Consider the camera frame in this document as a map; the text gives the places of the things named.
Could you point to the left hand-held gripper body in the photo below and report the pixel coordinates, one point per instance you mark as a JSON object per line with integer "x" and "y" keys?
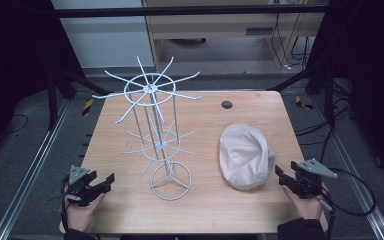
{"x": 78, "y": 188}

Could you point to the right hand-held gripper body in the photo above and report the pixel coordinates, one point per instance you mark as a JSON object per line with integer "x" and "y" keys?
{"x": 308, "y": 180}

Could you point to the beige cloth cap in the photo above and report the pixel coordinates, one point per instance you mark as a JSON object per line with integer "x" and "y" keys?
{"x": 243, "y": 156}

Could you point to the person's left hand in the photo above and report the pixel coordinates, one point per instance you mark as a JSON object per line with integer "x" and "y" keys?
{"x": 81, "y": 215}

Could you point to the person's right hand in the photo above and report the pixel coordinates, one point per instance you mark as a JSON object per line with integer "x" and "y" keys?
{"x": 305, "y": 208}

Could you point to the yellow black striped marker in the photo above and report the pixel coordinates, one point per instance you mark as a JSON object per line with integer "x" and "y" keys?
{"x": 302, "y": 103}
{"x": 87, "y": 107}

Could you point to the black metal stand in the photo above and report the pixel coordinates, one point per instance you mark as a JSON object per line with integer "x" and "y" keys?
{"x": 51, "y": 100}
{"x": 329, "y": 96}

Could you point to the dark round table grommet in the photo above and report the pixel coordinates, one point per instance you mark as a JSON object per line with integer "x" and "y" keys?
{"x": 226, "y": 105}

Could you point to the black curtain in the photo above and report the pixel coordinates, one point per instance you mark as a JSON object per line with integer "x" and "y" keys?
{"x": 10, "y": 66}
{"x": 373, "y": 73}

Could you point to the white cabinet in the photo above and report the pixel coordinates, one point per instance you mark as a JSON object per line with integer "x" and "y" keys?
{"x": 106, "y": 40}

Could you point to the light wooden desk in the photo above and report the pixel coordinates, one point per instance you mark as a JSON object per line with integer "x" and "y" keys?
{"x": 213, "y": 25}

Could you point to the aluminium floor rail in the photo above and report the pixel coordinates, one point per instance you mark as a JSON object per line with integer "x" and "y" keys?
{"x": 30, "y": 170}
{"x": 356, "y": 186}

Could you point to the black horizontal frame bar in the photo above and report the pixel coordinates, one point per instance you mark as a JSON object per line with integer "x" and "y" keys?
{"x": 180, "y": 11}

